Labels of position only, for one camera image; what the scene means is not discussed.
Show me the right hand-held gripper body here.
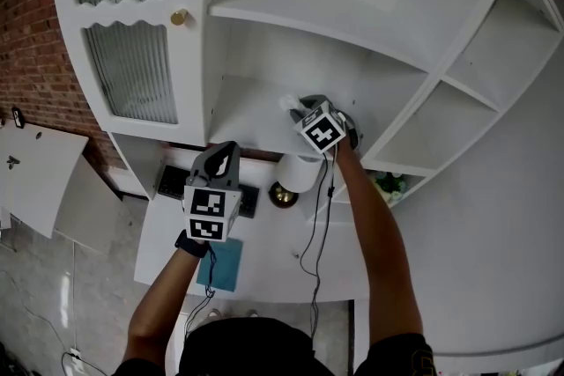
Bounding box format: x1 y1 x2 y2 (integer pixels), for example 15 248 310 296
293 99 350 156

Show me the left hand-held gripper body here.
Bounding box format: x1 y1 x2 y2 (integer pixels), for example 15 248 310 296
182 175 244 244

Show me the white paper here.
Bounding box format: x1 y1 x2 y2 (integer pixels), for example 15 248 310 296
278 94 303 112

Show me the white shelving cabinet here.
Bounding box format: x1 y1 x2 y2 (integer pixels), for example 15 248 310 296
49 0 564 226

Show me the person's right forearm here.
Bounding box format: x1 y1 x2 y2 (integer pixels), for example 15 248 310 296
331 142 427 350

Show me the person's left forearm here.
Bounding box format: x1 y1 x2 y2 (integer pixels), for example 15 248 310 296
124 245 209 372

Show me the white desk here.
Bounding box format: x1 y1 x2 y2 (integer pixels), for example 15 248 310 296
132 144 425 306

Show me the black keyboard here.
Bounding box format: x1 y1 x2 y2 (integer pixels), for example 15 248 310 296
157 164 262 219

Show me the black wristband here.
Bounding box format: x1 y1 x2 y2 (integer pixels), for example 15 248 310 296
174 228 210 259

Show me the white shade table lamp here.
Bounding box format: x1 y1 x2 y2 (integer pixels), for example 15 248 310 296
268 152 325 210

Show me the teal notebook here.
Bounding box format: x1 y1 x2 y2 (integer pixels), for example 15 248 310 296
195 237 245 292

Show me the potted flower plant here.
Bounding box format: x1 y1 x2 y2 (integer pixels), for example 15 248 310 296
369 171 409 204

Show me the person's black shirt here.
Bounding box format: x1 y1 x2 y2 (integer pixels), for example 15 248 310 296
109 316 438 376

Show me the small white side table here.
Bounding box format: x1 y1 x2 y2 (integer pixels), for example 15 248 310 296
0 122 123 254

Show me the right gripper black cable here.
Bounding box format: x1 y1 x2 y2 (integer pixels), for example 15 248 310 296
299 144 338 338

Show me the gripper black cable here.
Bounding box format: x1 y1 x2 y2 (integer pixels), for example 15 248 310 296
184 243 219 338
299 144 338 338

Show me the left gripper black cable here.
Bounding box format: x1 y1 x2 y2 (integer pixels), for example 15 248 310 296
184 243 219 338

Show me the white floor cable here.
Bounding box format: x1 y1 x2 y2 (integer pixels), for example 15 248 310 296
69 240 79 351

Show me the black floor cable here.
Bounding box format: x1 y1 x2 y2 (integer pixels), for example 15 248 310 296
60 350 108 376

